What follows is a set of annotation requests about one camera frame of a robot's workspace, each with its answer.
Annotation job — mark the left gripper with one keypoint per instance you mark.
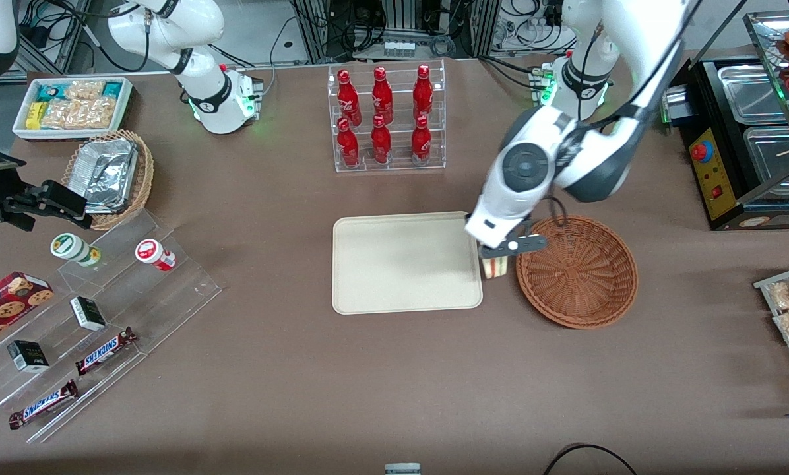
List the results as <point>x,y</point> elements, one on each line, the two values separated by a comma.
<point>524,225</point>

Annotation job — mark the clear acrylic stepped shelf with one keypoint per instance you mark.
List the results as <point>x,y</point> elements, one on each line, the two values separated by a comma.
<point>170,297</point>

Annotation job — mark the green capped white bottle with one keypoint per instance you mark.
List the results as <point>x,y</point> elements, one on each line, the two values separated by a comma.
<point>71,247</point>

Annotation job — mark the triangular sandwich wedge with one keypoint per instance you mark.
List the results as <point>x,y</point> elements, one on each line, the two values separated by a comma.
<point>495,267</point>

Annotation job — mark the red cookie box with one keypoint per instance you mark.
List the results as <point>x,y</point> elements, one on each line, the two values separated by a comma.
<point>5,307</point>

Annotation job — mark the small black box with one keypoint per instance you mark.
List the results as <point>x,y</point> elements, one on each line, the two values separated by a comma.
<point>28,356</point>
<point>88,313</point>

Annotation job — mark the round brown wicker basket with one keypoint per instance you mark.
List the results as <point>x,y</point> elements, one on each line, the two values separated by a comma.
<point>579,277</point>

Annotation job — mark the black hot food machine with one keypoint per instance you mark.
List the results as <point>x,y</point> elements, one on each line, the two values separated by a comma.
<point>714,185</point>

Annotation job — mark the yellow snack packet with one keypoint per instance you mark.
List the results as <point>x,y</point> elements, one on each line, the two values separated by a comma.
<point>35,115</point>

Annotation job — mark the small rice cracker bag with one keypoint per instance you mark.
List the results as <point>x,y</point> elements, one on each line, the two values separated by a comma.
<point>84,89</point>

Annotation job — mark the teal snack packet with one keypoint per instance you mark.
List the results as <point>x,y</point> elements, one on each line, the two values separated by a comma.
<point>112,89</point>
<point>49,92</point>

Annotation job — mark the red capped white bottle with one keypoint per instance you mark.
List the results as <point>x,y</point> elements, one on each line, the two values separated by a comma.
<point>152,253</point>

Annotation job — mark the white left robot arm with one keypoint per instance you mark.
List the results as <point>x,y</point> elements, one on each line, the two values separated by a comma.
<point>539,128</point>

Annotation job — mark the white snack bin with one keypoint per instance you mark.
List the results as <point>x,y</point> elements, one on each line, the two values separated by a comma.
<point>20,128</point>

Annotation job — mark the large rice cracker bag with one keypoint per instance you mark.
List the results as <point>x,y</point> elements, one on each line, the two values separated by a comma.
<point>81,114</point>

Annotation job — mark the oval light wicker basket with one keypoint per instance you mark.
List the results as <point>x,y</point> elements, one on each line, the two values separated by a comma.
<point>145,171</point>

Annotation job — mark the silver foil container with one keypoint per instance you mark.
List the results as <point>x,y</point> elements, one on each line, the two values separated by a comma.
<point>111,175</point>

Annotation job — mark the aluminium frame rack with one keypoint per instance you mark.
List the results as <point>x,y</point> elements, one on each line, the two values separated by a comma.
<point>315,30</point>

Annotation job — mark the small grey object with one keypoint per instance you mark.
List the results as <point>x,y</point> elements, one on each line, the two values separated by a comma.
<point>402,469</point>

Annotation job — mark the red cola bottle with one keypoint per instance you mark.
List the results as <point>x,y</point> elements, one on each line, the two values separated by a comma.
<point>423,95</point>
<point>421,142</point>
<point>348,146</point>
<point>348,99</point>
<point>380,144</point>
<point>382,97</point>

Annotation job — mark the steel food pan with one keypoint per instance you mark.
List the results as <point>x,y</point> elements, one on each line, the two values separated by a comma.
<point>774,158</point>
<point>754,95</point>

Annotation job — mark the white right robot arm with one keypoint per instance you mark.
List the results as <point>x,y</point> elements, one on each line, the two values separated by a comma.
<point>196,39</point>

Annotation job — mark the clear acrylic bottle rack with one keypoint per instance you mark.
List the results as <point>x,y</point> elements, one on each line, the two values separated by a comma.
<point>398,158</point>

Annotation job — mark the Snickers chocolate bar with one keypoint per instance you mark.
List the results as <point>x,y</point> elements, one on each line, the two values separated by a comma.
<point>104,351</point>
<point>43,404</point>

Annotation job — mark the beige rectangular serving tray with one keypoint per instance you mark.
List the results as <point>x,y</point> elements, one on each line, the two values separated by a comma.
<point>404,264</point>

